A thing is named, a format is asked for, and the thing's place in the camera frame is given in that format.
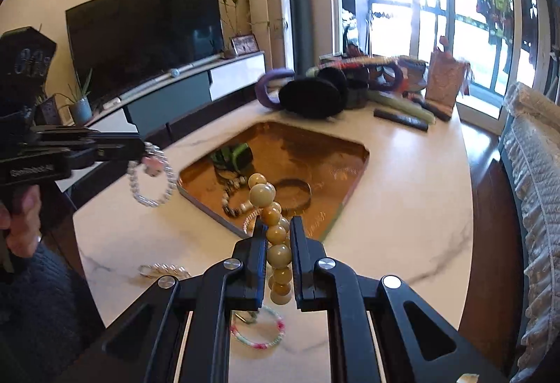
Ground pink and green bead bracelet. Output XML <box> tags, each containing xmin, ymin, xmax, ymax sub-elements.
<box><xmin>230</xmin><ymin>305</ymin><xmax>285</xmax><ymax>350</ymax></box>

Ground white rod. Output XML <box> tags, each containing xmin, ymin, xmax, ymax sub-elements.
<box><xmin>119</xmin><ymin>53</ymin><xmax>220</xmax><ymax>103</ymax></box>

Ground black and white bead bracelet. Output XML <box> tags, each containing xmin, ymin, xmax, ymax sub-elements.
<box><xmin>221</xmin><ymin>175</ymin><xmax>255</xmax><ymax>218</ymax></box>

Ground person's left forearm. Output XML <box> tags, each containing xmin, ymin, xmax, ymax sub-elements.
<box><xmin>0</xmin><ymin>243</ymin><xmax>106</xmax><ymax>383</ymax></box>

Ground thin pale bead bracelet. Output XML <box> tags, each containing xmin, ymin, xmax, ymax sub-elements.
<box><xmin>242</xmin><ymin>208</ymin><xmax>264</xmax><ymax>235</ymax></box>

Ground small photo frame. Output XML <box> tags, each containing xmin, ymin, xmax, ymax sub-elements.
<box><xmin>231</xmin><ymin>34</ymin><xmax>259</xmax><ymax>56</ymax></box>

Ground white and teal television cabinet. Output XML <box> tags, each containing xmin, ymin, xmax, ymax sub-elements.
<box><xmin>57</xmin><ymin>51</ymin><xmax>267</xmax><ymax>191</ymax></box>

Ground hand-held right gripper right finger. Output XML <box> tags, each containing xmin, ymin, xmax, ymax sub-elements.
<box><xmin>289</xmin><ymin>216</ymin><xmax>509</xmax><ymax>383</ymax></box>

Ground dark slim remote control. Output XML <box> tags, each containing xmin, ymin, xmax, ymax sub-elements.
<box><xmin>413</xmin><ymin>97</ymin><xmax>454</xmax><ymax>122</ymax></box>

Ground pink gift bag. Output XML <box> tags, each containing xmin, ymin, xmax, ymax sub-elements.
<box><xmin>425</xmin><ymin>35</ymin><xmax>471</xmax><ymax>108</ymax></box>

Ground copper metal tray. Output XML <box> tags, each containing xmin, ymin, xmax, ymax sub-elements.
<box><xmin>177</xmin><ymin>121</ymin><xmax>369</xmax><ymax>242</ymax></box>

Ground purple curved cushion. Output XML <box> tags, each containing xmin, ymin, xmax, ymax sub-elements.
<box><xmin>372</xmin><ymin>62</ymin><xmax>406</xmax><ymax>93</ymax></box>
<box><xmin>255</xmin><ymin>69</ymin><xmax>296</xmax><ymax>108</ymax></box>

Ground person's left hand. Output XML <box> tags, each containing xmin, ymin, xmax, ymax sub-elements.
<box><xmin>0</xmin><ymin>184</ymin><xmax>43</xmax><ymax>257</ymax></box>

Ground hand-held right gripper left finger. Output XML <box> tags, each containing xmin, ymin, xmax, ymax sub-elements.
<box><xmin>57</xmin><ymin>217</ymin><xmax>269</xmax><ymax>383</ymax></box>

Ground aloe plant in grey pot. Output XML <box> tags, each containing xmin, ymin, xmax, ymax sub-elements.
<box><xmin>55</xmin><ymin>68</ymin><xmax>95</xmax><ymax>127</ymax></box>

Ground black round container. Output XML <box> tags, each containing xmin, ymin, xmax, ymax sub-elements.
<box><xmin>345</xmin><ymin>79</ymin><xmax>371</xmax><ymax>108</ymax></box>

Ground green smartwatch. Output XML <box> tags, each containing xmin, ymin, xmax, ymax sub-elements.
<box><xmin>212</xmin><ymin>143</ymin><xmax>254</xmax><ymax>172</ymax></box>

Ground black fluffy earmuffs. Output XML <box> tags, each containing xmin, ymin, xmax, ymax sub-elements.
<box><xmin>279</xmin><ymin>69</ymin><xmax>349</xmax><ymax>120</ymax></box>

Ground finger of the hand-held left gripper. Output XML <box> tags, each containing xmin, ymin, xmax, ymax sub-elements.
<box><xmin>30</xmin><ymin>125</ymin><xmax>146</xmax><ymax>150</ymax></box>
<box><xmin>44</xmin><ymin>144</ymin><xmax>148</xmax><ymax>175</ymax></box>

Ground pale green rod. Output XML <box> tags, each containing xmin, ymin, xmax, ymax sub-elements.
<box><xmin>370</xmin><ymin>92</ymin><xmax>438</xmax><ymax>124</ymax></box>

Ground glass balcony door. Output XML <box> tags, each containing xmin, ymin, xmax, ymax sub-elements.
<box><xmin>335</xmin><ymin>0</ymin><xmax>560</xmax><ymax>131</ymax></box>

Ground large beige bead bracelet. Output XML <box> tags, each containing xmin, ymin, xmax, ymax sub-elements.
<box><xmin>247</xmin><ymin>173</ymin><xmax>293</xmax><ymax>306</ymax></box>

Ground tall thin plant in vase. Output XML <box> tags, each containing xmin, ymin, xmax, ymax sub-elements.
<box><xmin>219</xmin><ymin>0</ymin><xmax>285</xmax><ymax>59</ymax></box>

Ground sofa with grey quilted cover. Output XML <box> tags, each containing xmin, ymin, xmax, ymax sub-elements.
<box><xmin>498</xmin><ymin>81</ymin><xmax>560</xmax><ymax>383</ymax></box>

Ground stacked ceramic bowls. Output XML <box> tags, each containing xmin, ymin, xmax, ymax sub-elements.
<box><xmin>396</xmin><ymin>57</ymin><xmax>428</xmax><ymax>91</ymax></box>

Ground black flat television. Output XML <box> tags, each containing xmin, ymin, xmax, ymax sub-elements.
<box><xmin>65</xmin><ymin>0</ymin><xmax>223</xmax><ymax>105</ymax></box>

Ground clear crystal bead bracelet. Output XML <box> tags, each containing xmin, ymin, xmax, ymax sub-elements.
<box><xmin>127</xmin><ymin>142</ymin><xmax>177</xmax><ymax>209</ymax></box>

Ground dark metal bangle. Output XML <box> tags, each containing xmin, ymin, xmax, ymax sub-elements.
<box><xmin>273</xmin><ymin>178</ymin><xmax>313</xmax><ymax>211</ymax></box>

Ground black remote control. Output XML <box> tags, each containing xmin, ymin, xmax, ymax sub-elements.
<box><xmin>374</xmin><ymin>108</ymin><xmax>430</xmax><ymax>131</ymax></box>

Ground patterned woven hand fan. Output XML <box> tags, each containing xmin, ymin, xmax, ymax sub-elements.
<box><xmin>306</xmin><ymin>54</ymin><xmax>395</xmax><ymax>74</ymax></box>

